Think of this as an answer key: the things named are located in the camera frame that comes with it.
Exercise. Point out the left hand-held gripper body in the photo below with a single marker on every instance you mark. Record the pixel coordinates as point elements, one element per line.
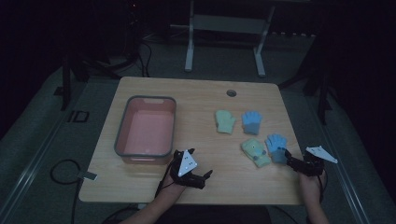
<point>186,169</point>

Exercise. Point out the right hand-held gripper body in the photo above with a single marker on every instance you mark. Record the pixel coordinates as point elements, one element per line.
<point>311,166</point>

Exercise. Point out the blue glove with grey cuff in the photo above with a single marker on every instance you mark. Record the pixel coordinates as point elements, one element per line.
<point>251,122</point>
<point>276,148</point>

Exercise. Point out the green glove with animal face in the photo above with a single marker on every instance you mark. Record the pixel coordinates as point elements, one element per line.
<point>254,151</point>

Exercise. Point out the plain light green glove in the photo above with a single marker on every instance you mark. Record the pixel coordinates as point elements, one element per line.
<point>225,122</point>

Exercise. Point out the pink basin with grey rim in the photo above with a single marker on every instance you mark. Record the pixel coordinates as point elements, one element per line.
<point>146,127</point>

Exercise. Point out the person's right hand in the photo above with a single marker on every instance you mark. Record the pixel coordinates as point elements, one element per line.
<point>311,185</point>

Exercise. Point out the person's left hand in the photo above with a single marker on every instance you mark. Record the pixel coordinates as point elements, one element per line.
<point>172,185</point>

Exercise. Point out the person's dark clothing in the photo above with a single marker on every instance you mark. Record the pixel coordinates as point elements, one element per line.
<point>211,215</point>

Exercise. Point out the black tripod stand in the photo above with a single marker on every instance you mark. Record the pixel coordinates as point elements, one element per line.
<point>314,81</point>

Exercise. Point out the small grey tag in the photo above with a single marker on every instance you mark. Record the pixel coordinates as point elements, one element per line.
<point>87,176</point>

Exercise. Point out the power strip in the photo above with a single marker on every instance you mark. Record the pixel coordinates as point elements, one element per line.
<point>292,34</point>

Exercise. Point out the white metal stand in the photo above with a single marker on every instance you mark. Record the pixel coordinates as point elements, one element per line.
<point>227,26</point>

